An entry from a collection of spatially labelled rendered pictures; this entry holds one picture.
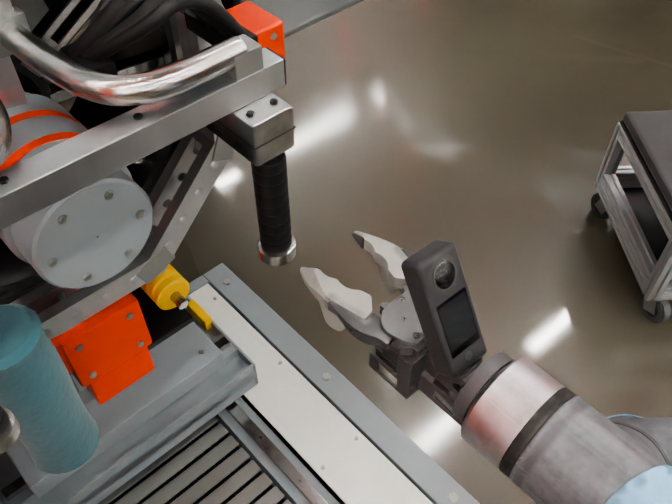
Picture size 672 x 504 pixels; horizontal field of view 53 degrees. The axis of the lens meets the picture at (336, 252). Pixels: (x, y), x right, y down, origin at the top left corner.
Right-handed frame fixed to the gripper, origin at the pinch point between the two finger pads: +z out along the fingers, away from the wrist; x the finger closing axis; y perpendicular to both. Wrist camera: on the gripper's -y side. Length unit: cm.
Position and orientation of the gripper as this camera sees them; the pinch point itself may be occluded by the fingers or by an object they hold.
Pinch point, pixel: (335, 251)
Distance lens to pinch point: 68.0
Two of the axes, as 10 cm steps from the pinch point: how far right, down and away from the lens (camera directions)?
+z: -6.8, -5.5, 4.9
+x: 7.4, -5.0, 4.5
